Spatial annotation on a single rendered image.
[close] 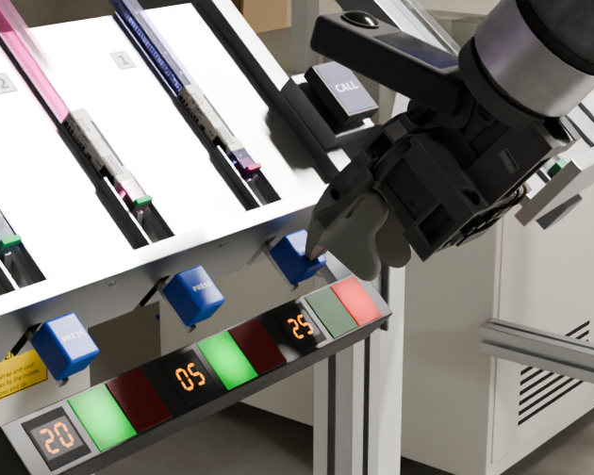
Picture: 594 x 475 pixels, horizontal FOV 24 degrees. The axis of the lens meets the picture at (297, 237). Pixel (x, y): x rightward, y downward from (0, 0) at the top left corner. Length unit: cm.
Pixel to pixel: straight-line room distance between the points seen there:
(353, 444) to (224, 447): 115
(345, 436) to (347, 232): 27
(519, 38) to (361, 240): 19
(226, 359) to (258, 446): 139
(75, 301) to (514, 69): 29
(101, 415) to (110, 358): 182
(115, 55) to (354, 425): 36
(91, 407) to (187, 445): 147
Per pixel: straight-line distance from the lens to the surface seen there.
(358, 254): 90
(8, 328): 80
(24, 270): 83
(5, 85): 92
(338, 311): 96
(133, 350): 266
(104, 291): 84
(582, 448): 230
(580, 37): 77
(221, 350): 88
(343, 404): 111
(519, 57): 79
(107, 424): 81
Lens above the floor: 99
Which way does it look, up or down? 17 degrees down
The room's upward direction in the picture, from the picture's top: straight up
